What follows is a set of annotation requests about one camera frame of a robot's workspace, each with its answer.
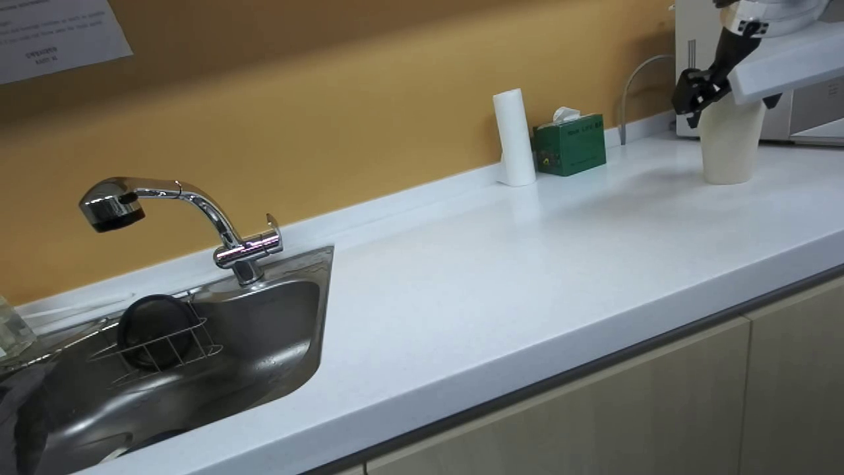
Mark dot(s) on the chrome sink faucet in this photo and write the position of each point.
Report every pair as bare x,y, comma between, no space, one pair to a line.
191,213

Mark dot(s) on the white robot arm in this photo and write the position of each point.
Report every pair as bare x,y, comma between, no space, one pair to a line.
764,51

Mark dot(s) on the paper notice on wall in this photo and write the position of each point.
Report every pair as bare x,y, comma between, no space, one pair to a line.
55,34

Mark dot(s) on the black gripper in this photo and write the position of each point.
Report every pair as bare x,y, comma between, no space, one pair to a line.
701,88

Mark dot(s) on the stainless steel sink basin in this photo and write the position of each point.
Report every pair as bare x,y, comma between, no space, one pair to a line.
65,413

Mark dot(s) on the black round sponge holder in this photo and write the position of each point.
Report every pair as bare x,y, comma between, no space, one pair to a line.
156,332

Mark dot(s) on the green tissue box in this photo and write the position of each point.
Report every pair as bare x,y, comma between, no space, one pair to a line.
572,143

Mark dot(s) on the white paper towel roll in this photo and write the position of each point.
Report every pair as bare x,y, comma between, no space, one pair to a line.
512,137

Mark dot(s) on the white paper cup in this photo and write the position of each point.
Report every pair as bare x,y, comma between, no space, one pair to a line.
729,141

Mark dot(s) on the wire sink rack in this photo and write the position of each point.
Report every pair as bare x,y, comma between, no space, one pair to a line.
204,345

